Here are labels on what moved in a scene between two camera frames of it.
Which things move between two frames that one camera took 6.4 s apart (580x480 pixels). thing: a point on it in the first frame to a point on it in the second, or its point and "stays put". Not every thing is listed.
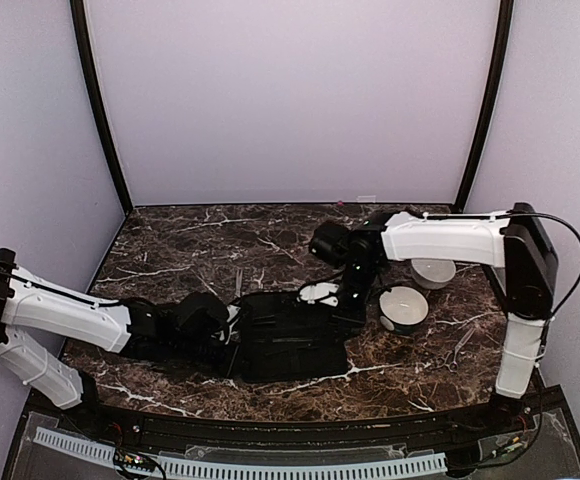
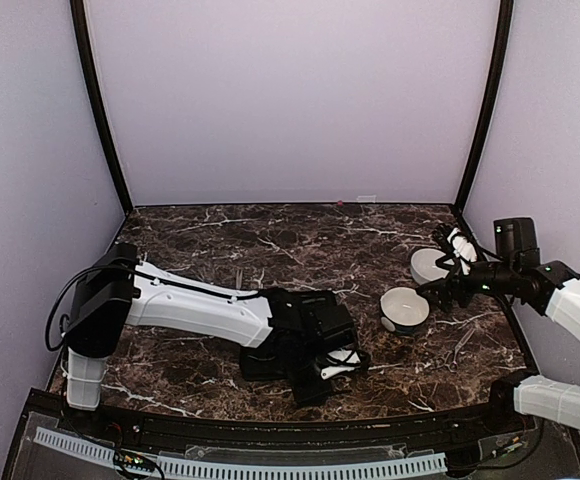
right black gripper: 358,316 to 455,279
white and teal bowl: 402,308 stays put
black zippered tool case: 283,337 stays put
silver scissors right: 450,360 stays put
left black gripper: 224,369 to 306,396
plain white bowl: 432,273 stays put
